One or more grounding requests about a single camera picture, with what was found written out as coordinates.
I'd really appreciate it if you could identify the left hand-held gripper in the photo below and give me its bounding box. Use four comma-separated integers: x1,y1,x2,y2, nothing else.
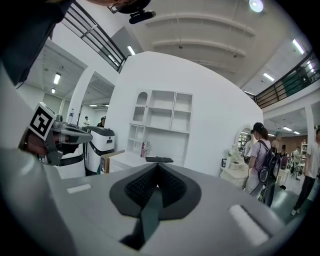
26,101,94,166

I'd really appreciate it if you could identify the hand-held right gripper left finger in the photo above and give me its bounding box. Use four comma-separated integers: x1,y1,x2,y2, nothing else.
0,147,159,256

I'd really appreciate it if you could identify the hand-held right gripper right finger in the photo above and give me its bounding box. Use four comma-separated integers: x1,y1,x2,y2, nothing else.
139,162,290,256

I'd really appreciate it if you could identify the person's left hand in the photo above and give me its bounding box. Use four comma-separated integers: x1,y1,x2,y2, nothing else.
19,129,48,157

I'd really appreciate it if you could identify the white black machine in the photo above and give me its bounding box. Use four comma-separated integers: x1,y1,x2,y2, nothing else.
53,119,87,180
81,125,116,177

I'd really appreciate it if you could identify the pink white box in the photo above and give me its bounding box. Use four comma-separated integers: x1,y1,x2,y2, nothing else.
140,141,151,158

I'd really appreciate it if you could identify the black keyboard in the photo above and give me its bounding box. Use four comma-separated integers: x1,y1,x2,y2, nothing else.
145,156,174,163

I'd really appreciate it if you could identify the white oval vanity mirror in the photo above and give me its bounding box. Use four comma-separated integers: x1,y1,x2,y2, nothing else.
233,122,253,156

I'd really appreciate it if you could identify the white shelf cabinet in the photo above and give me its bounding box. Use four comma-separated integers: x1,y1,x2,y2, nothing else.
126,88,194,163

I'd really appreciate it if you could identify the person's dark shirt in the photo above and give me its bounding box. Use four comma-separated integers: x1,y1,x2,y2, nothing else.
0,0,76,86

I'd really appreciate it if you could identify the black metal railing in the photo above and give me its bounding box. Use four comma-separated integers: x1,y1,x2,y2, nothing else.
253,49,320,110
61,1,128,73

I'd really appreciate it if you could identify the round ceiling lamp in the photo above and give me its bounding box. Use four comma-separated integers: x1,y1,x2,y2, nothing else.
248,0,265,13

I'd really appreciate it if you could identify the wooden frame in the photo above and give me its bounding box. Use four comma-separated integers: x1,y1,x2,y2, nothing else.
100,149,125,174

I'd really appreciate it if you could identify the black head camera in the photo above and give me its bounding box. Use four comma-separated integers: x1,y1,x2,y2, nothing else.
128,10,157,25

